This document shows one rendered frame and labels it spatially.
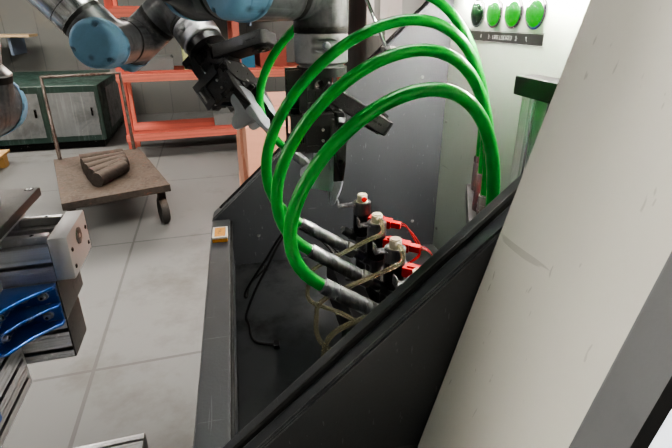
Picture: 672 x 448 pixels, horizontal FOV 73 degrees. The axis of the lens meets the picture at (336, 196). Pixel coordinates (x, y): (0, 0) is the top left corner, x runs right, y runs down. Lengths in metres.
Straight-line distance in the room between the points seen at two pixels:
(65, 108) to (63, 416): 4.13
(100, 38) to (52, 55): 6.87
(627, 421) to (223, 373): 0.46
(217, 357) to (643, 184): 0.53
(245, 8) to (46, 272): 0.67
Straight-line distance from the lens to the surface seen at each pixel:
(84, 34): 0.81
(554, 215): 0.35
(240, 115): 0.80
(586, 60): 0.36
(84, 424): 2.05
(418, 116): 1.06
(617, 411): 0.31
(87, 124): 5.75
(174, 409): 1.97
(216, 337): 0.69
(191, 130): 5.11
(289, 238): 0.45
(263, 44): 0.80
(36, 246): 1.01
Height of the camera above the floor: 1.37
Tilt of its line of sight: 22 degrees down
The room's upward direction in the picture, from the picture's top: straight up
